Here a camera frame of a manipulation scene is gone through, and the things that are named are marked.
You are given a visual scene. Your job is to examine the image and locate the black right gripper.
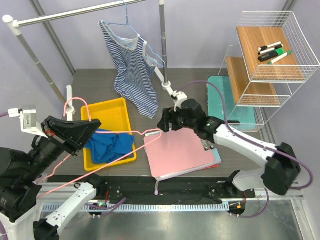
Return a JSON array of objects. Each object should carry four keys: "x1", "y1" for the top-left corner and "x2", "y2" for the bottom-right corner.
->
[{"x1": 157, "y1": 106, "x2": 196, "y2": 133}]

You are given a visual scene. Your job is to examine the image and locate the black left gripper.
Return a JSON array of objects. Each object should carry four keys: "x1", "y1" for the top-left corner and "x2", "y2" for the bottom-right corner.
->
[{"x1": 23, "y1": 113, "x2": 103, "y2": 179}]

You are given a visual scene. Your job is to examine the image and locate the pink wire hanger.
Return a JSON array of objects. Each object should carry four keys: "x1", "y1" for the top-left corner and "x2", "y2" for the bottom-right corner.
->
[{"x1": 36, "y1": 97, "x2": 163, "y2": 201}]

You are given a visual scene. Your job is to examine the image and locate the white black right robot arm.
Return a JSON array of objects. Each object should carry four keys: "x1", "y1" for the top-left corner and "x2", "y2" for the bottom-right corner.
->
[{"x1": 157, "y1": 99, "x2": 301, "y2": 198}]

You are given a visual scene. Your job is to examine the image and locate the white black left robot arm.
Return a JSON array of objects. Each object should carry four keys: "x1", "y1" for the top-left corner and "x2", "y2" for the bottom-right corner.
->
[{"x1": 0, "y1": 116, "x2": 107, "y2": 240}]

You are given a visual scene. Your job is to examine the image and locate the blue white striped tank top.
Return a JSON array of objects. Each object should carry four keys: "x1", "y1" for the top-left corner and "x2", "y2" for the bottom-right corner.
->
[{"x1": 98, "y1": 21, "x2": 159, "y2": 119}]

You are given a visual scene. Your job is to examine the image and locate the silver white clothes rack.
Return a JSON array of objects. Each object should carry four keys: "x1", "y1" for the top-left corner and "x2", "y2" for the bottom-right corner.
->
[{"x1": 2, "y1": 0, "x2": 177, "y2": 121}]

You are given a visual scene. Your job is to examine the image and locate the pink clipboard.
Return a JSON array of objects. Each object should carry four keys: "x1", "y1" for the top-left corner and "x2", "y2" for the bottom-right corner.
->
[{"x1": 144, "y1": 127, "x2": 217, "y2": 178}]

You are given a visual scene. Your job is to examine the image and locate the yellow plastic tray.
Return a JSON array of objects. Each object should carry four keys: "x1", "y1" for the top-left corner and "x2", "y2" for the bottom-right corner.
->
[{"x1": 80, "y1": 98, "x2": 137, "y2": 172}]

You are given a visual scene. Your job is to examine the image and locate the light blue clipboard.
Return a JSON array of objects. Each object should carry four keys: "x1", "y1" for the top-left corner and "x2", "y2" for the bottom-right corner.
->
[{"x1": 211, "y1": 148, "x2": 222, "y2": 166}]

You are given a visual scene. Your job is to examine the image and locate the lower wooden shelf board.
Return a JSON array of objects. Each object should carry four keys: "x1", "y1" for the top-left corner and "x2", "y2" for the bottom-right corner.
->
[{"x1": 225, "y1": 56, "x2": 280, "y2": 107}]

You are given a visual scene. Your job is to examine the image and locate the wooden shelf board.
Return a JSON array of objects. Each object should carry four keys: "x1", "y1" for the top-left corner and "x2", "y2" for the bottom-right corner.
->
[
  {"x1": 237, "y1": 26, "x2": 305, "y2": 82},
  {"x1": 225, "y1": 56, "x2": 280, "y2": 107}
]

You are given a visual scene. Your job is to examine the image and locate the black white marker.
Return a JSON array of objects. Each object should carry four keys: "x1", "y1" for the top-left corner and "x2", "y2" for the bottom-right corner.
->
[
  {"x1": 257, "y1": 41, "x2": 282, "y2": 52},
  {"x1": 258, "y1": 44, "x2": 285, "y2": 55}
]

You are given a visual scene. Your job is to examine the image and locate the upper wooden shelf board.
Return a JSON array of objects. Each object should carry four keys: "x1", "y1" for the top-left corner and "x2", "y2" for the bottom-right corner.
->
[{"x1": 237, "y1": 26, "x2": 305, "y2": 82}]

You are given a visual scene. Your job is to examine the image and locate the green highlighter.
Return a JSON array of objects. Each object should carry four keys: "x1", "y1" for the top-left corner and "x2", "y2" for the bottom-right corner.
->
[{"x1": 257, "y1": 48, "x2": 285, "y2": 62}]

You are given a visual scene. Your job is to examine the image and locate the green white pen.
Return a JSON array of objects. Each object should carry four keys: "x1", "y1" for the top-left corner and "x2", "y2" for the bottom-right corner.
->
[{"x1": 268, "y1": 50, "x2": 293, "y2": 65}]

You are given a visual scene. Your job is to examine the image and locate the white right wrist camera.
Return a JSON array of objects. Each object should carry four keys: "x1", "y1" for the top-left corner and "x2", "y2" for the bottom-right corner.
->
[{"x1": 170, "y1": 90, "x2": 188, "y2": 112}]

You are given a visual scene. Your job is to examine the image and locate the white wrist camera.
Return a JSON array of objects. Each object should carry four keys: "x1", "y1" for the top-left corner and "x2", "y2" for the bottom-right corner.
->
[
  {"x1": 170, "y1": 90, "x2": 188, "y2": 112},
  {"x1": 7, "y1": 108, "x2": 47, "y2": 138}
]

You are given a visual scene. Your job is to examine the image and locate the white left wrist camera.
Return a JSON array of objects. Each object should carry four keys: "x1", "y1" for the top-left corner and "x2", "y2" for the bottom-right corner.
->
[{"x1": 7, "y1": 108, "x2": 47, "y2": 138}]

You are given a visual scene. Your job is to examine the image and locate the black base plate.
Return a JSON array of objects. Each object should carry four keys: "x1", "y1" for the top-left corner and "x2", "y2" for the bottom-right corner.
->
[{"x1": 47, "y1": 174, "x2": 256, "y2": 206}]

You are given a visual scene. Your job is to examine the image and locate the white slotted cable duct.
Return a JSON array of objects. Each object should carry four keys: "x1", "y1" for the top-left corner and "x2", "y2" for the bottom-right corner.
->
[{"x1": 41, "y1": 202, "x2": 230, "y2": 213}]

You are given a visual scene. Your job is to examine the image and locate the blue wire hanger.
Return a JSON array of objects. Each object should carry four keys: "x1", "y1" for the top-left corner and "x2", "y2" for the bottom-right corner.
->
[{"x1": 103, "y1": 0, "x2": 167, "y2": 68}]

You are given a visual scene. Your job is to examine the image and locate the white wire shelf rack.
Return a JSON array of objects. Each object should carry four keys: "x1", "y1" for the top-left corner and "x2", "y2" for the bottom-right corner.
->
[{"x1": 222, "y1": 11, "x2": 320, "y2": 130}]

